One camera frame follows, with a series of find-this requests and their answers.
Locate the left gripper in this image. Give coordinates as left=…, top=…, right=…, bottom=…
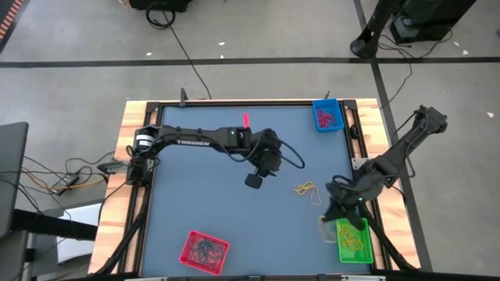
left=245, top=127, right=284, bottom=190

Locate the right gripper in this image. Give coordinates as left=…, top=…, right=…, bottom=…
left=323, top=175, right=369, bottom=233

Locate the blue plastic basket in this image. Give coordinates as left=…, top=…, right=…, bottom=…
left=312, top=98, right=345, bottom=133

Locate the red plastic basket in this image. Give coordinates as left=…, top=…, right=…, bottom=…
left=178, top=229, right=231, bottom=276

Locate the green plastic basket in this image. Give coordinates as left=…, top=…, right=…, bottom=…
left=335, top=218, right=374, bottom=265

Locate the blue-grey table mat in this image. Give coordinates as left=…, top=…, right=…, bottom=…
left=139, top=105, right=372, bottom=276

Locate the black floor stand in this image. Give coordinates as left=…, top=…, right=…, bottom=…
left=349, top=0, right=405, bottom=59

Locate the black equipment base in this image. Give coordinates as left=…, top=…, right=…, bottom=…
left=128, top=0, right=193, bottom=12

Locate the black equipment box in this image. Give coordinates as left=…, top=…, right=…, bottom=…
left=389, top=0, right=478, bottom=45

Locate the black power adapter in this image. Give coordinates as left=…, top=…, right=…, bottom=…
left=52, top=174, right=81, bottom=192

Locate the white board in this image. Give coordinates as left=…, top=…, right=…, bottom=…
left=55, top=202, right=103, bottom=265

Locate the black bar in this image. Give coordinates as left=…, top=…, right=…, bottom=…
left=10, top=208, right=98, bottom=241

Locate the dark grey panel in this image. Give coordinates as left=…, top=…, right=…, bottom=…
left=0, top=121, right=30, bottom=239

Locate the black orange-striped ramp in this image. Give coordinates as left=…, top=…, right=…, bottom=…
left=0, top=0, right=31, bottom=55

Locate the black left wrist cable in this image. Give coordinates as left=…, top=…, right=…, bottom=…
left=277, top=139, right=306, bottom=170

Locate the black aluminium table frame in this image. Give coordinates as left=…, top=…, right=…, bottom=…
left=116, top=99, right=423, bottom=281

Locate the black diagonal frame strut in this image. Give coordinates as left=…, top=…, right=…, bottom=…
left=91, top=183, right=152, bottom=276
left=365, top=218, right=418, bottom=272

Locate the long black floor cable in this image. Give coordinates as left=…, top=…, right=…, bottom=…
left=158, top=9, right=213, bottom=101

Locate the thin black floor cable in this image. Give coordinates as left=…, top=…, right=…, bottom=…
left=377, top=29, right=455, bottom=107

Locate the coiled black cable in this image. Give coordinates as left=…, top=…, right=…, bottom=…
left=145, top=2, right=177, bottom=30

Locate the yellow cable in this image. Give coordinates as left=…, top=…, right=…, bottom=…
left=21, top=167, right=109, bottom=194

